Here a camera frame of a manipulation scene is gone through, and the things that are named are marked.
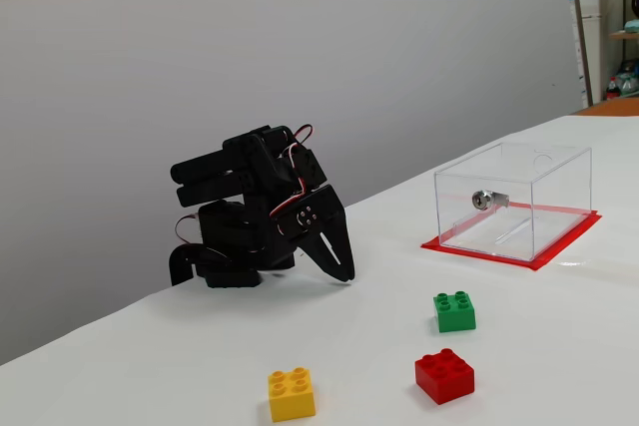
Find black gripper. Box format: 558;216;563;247
276;184;356;282

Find yellow lego brick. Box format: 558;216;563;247
268;366;318;423

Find green lego brick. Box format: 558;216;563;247
432;290;477;334

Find red lego brick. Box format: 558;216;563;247
413;347;476;406

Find transparent plastic box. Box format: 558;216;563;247
432;141;593;262

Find black table clamp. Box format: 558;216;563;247
168;243;204;288

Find red tape square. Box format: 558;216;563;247
420;201;603;273

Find silver cam lock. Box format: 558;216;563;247
471;190;510;212

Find orange brown table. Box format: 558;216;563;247
573;96;639;118

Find metal shelf rack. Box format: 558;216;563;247
567;0;639;109

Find clear green plastic bottles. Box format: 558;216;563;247
618;61;639;96

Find white cabinet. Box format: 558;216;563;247
568;0;600;98

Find red white gripper servo wire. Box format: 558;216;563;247
269;124;315;237

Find red white base servo wire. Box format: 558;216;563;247
174;213;201;248

